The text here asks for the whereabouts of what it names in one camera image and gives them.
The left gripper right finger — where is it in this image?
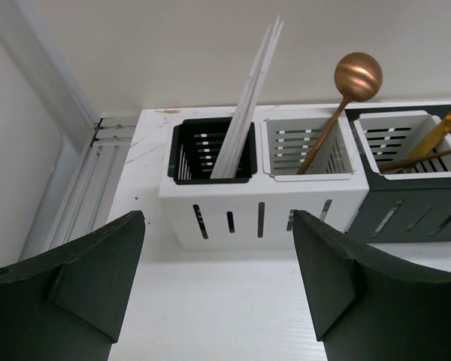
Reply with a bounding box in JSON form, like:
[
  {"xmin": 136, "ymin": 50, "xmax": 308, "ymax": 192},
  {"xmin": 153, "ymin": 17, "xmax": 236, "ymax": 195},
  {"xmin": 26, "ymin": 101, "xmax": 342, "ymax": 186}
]
[{"xmin": 292, "ymin": 211, "xmax": 451, "ymax": 360}]

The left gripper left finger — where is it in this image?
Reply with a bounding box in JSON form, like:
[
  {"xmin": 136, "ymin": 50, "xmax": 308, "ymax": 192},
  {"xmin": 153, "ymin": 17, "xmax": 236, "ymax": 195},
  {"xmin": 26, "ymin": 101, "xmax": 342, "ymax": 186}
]
[{"xmin": 0, "ymin": 211, "xmax": 146, "ymax": 360}]

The gold knife dark handle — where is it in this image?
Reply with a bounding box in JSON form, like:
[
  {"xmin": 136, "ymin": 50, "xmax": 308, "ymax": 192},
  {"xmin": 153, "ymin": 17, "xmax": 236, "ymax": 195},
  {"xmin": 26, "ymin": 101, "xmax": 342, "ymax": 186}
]
[{"xmin": 408, "ymin": 111, "xmax": 451, "ymax": 159}]

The copper spoon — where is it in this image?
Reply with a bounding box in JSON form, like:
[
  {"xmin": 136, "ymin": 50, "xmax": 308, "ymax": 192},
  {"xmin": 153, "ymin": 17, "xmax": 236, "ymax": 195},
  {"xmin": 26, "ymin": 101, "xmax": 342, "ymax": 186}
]
[{"xmin": 296, "ymin": 53, "xmax": 383, "ymax": 174}]

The black utensil holder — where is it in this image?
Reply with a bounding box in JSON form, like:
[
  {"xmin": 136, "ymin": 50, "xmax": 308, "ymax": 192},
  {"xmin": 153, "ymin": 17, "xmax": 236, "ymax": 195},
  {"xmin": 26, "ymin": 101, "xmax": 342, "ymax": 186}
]
[{"xmin": 346, "ymin": 105, "xmax": 451, "ymax": 243}]

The white utensil holder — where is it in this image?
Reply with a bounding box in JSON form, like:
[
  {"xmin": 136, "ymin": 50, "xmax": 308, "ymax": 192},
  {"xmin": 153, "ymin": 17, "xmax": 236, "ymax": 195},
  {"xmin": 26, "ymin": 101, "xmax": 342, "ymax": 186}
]
[{"xmin": 159, "ymin": 111, "xmax": 369, "ymax": 250}]

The white insert cup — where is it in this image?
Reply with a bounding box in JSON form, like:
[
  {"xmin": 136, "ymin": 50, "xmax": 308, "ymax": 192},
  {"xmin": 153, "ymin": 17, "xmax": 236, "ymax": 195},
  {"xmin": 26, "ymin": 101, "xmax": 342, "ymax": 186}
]
[{"xmin": 353, "ymin": 111, "xmax": 451, "ymax": 181}]

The black insert cup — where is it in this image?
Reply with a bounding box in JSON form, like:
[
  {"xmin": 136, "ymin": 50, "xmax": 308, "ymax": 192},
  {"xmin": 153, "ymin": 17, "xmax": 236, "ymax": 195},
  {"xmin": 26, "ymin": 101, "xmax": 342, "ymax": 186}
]
[{"xmin": 167, "ymin": 117, "xmax": 257, "ymax": 185}]

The aluminium rail left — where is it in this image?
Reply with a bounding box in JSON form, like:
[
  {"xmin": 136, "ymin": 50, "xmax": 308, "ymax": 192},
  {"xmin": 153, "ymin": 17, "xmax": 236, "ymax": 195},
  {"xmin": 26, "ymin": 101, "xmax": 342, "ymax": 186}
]
[{"xmin": 0, "ymin": 1, "xmax": 138, "ymax": 260}]

